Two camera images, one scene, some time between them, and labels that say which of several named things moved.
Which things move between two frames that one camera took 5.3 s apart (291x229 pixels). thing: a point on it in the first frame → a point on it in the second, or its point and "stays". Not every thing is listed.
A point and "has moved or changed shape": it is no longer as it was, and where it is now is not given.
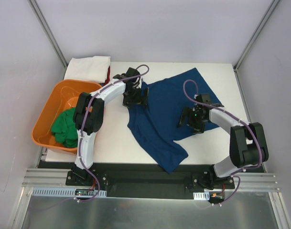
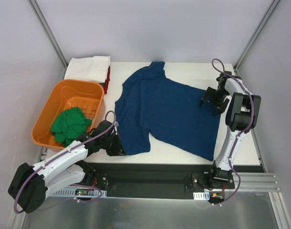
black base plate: [145, 181] stays
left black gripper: [134, 100] → [114, 145]
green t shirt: [64, 129] stays
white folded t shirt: [94, 68] stays
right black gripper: [189, 118] → [215, 98]
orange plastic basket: [66, 94] stays
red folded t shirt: [107, 81] stays
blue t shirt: [157, 127] has moved or changed shape
